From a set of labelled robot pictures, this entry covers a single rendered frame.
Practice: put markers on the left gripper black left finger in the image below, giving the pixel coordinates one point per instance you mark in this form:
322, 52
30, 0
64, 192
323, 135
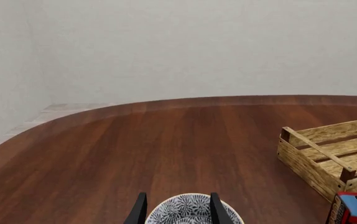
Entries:
139, 210

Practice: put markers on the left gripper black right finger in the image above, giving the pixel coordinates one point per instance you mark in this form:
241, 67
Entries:
217, 210

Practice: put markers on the wooden slat tray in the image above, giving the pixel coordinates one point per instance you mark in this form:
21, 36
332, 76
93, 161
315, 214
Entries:
309, 163

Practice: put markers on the blue-white patterned bowl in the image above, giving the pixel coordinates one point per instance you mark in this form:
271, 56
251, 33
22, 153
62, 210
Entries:
181, 208

